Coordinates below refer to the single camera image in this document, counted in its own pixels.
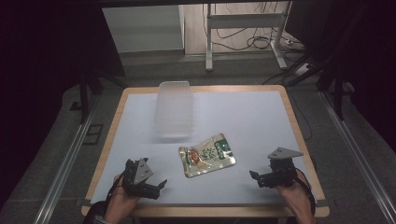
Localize white metal desk frame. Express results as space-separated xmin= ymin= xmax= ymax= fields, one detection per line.
xmin=205 ymin=1 xmax=292 ymax=73

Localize black floor plate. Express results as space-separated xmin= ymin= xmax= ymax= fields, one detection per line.
xmin=81 ymin=123 xmax=105 ymax=146

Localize black metal stand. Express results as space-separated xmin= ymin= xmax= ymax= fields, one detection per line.
xmin=78 ymin=69 xmax=127 ymax=125
xmin=316 ymin=59 xmax=356 ymax=121

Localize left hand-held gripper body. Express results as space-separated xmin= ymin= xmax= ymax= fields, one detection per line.
xmin=122 ymin=157 xmax=160 ymax=198

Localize white power strip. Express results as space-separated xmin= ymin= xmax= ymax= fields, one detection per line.
xmin=293 ymin=63 xmax=313 ymax=77

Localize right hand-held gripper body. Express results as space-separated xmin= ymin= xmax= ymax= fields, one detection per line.
xmin=263 ymin=147 xmax=304 ymax=188

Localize aluminium floor rail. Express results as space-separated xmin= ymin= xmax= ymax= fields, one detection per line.
xmin=32 ymin=96 xmax=100 ymax=224
xmin=319 ymin=91 xmax=396 ymax=224

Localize person's left hand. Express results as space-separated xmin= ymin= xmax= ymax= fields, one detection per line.
xmin=104 ymin=174 xmax=142 ymax=224

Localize white table mat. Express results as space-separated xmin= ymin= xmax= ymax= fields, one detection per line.
xmin=90 ymin=90 xmax=327 ymax=206

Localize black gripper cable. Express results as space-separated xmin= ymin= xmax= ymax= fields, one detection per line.
xmin=106 ymin=169 xmax=129 ymax=203
xmin=294 ymin=167 xmax=318 ymax=217

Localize cream and green snack packet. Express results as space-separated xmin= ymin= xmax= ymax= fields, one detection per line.
xmin=177 ymin=133 xmax=237 ymax=179

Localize person's right hand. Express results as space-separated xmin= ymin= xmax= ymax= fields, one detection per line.
xmin=276 ymin=168 xmax=318 ymax=224

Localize clear plastic container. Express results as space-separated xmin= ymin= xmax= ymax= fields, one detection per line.
xmin=154 ymin=80 xmax=194 ymax=140

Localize black floor cables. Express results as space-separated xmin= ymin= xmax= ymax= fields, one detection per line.
xmin=202 ymin=3 xmax=307 ymax=63

